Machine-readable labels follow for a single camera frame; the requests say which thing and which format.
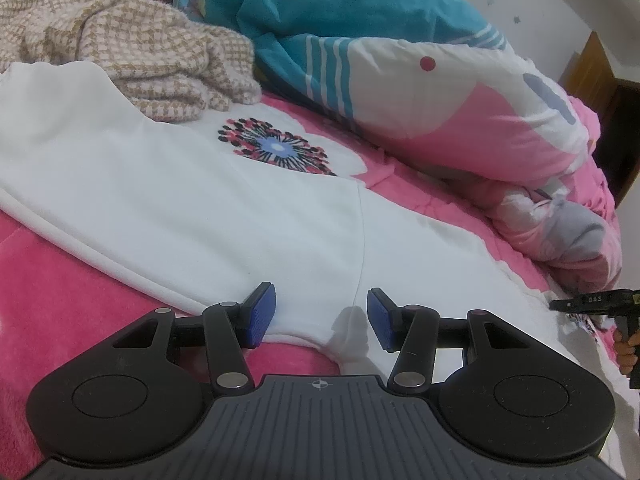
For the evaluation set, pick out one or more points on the pink teal patterned duvet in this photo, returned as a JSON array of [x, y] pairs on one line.
[[400, 85]]

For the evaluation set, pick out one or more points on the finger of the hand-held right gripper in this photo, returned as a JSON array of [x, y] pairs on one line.
[[562, 305]]

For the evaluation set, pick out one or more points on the brown wooden door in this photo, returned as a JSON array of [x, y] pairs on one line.
[[595, 75]]

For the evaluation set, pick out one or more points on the beige checked garment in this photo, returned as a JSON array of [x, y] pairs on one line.
[[125, 45]]

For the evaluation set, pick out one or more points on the white sweatshirt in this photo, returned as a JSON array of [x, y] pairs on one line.
[[150, 185]]

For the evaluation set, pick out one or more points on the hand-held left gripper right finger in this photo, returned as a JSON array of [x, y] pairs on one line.
[[380, 315]]

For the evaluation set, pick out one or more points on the person's right hand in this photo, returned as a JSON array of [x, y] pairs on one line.
[[624, 347]]

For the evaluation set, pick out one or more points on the pink floral blanket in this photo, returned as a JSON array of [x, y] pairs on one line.
[[75, 280]]

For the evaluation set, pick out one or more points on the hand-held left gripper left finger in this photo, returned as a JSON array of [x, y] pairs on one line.
[[260, 315]]

